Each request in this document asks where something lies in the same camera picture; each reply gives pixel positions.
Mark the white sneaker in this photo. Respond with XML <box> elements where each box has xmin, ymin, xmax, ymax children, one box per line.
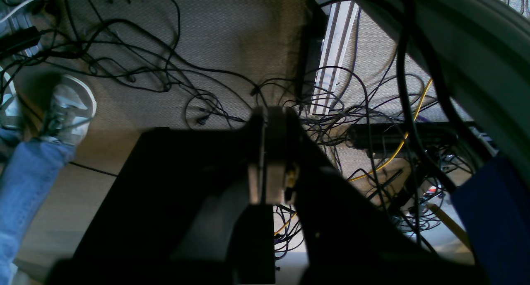
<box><xmin>39</xmin><ymin>74</ymin><xmax>97</xmax><ymax>147</ymax></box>

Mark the blue box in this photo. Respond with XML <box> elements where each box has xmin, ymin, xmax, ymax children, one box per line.
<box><xmin>450</xmin><ymin>155</ymin><xmax>530</xmax><ymax>285</ymax></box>

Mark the blue jeans leg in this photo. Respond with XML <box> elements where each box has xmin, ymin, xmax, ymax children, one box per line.
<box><xmin>0</xmin><ymin>129</ymin><xmax>76</xmax><ymax>285</ymax></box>

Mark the yellow cable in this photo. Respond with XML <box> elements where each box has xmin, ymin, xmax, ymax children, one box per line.
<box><xmin>274</xmin><ymin>79</ymin><xmax>433</xmax><ymax>236</ymax></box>

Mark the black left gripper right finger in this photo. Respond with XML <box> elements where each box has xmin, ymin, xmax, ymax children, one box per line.
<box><xmin>267</xmin><ymin>107</ymin><xmax>489</xmax><ymax>285</ymax></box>

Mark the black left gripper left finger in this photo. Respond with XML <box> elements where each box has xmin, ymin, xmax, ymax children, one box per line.
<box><xmin>46</xmin><ymin>111</ymin><xmax>276</xmax><ymax>285</ymax></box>

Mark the aluminium frame rail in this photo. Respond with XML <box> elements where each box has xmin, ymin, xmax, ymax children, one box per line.
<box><xmin>310</xmin><ymin>0</ymin><xmax>359</xmax><ymax>116</ymax></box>

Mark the black power strip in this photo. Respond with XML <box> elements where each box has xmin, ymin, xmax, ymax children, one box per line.
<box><xmin>346</xmin><ymin>121</ymin><xmax>459</xmax><ymax>153</ymax></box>

